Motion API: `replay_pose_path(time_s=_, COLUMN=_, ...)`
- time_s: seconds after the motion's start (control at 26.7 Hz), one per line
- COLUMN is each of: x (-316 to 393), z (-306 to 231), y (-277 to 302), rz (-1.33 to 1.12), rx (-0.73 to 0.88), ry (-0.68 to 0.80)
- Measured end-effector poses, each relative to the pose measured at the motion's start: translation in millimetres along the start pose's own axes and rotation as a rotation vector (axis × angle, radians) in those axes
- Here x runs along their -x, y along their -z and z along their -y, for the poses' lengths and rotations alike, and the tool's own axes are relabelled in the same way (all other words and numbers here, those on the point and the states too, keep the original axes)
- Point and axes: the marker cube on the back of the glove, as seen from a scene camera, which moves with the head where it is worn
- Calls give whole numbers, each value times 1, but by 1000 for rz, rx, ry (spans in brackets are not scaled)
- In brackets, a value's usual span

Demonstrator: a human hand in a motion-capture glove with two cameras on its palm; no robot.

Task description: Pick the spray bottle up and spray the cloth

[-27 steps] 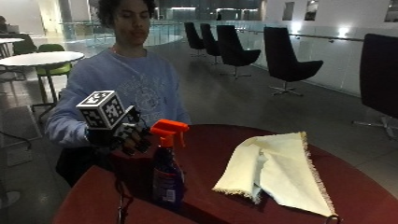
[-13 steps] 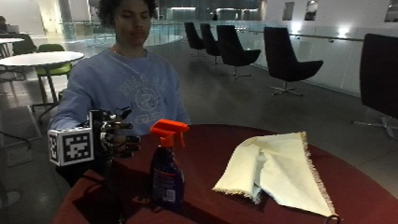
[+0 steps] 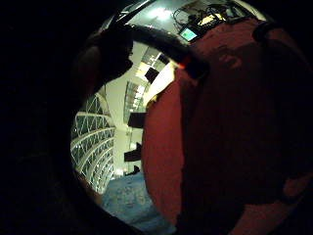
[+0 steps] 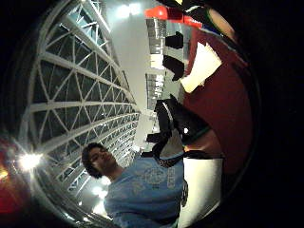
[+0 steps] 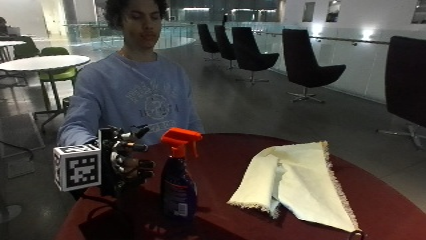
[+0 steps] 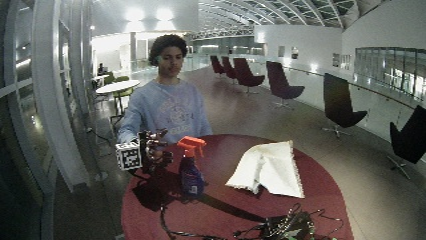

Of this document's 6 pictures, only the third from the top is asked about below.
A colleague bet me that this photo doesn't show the large red object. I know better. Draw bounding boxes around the large red object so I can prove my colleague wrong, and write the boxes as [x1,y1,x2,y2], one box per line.
[141,18,313,235]

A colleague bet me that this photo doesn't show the small device with green screen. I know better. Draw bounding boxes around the small device with green screen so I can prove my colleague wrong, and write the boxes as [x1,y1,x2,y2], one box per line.
[178,25,200,43]

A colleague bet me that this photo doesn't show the black hanging panel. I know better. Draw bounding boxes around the black hanging panel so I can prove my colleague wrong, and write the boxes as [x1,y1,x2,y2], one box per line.
[127,112,147,129]
[144,67,160,84]
[123,142,143,163]

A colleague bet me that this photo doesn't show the yellow flat object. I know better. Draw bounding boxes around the yellow flat object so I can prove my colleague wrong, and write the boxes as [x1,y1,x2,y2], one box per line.
[199,13,227,26]

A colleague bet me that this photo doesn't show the white balcony railings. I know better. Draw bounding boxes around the white balcony railings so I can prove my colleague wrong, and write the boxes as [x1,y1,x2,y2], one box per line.
[69,92,117,195]

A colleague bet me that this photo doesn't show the black cable bundle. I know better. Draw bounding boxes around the black cable bundle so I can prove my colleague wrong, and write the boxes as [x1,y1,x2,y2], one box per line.
[171,2,243,27]

